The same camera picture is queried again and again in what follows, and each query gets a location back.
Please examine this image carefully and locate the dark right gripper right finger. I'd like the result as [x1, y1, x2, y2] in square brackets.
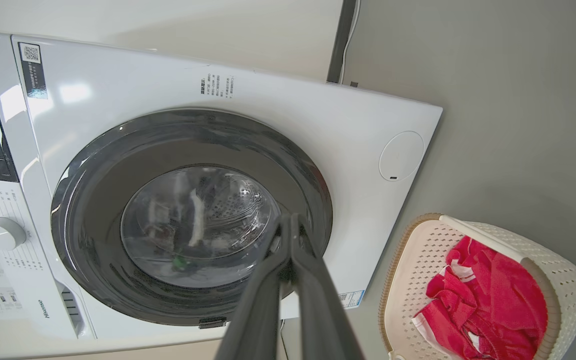
[291, 213, 365, 360]

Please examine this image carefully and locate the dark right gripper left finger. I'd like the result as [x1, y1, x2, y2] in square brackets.
[215, 214, 294, 360]

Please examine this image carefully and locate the cream perforated laundry basket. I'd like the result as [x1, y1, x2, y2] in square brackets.
[378, 213, 576, 360]

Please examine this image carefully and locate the blue energy label sticker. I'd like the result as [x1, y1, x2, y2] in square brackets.
[338, 290, 366, 310]

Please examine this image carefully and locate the red and white clothing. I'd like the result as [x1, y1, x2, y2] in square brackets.
[411, 235, 549, 360]

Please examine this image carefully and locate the round white filter cover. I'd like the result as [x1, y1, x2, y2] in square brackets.
[378, 130, 425, 182]

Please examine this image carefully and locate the black round washer door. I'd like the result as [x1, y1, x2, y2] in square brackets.
[50, 108, 334, 327]

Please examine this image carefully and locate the white front-load washing machine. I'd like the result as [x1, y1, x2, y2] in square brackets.
[0, 27, 444, 360]

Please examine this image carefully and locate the white washer control knob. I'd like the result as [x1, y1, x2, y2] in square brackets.
[0, 217, 28, 252]

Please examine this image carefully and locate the black QR code sticker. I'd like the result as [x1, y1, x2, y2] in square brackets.
[17, 42, 49, 100]

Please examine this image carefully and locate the black washer door handle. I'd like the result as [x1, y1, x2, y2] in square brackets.
[198, 316, 228, 330]

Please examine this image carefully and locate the white power cable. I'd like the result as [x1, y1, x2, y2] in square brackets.
[338, 0, 362, 85]

